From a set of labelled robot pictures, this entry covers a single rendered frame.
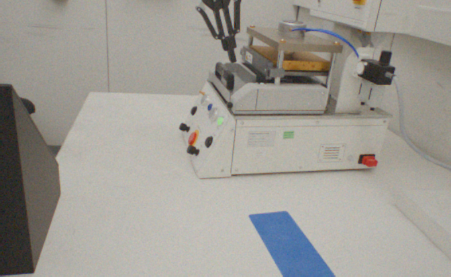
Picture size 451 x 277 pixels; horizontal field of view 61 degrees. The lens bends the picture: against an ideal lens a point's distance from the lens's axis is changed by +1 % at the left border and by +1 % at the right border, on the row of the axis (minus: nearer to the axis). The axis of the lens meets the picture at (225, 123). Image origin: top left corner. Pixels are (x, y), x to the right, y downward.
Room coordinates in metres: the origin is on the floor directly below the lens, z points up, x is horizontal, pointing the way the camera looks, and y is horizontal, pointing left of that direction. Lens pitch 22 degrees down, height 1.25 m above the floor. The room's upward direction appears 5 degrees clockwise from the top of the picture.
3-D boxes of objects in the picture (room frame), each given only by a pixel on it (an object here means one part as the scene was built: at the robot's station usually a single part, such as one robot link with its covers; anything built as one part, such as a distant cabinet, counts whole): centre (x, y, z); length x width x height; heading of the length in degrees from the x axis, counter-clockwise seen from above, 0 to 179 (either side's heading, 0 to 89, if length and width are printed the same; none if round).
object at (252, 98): (0.94, -0.13, 0.96); 0.26 x 0.05 x 0.07; 106
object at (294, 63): (1.09, -0.16, 1.07); 0.22 x 0.17 x 0.10; 16
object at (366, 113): (1.11, -0.19, 0.93); 0.46 x 0.35 x 0.01; 106
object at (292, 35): (1.09, -0.20, 1.08); 0.31 x 0.24 x 0.13; 16
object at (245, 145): (1.08, -0.16, 0.84); 0.53 x 0.37 x 0.17; 106
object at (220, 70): (1.05, 0.02, 0.99); 0.15 x 0.02 x 0.04; 16
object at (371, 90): (0.92, -0.35, 1.05); 0.15 x 0.05 x 0.15; 16
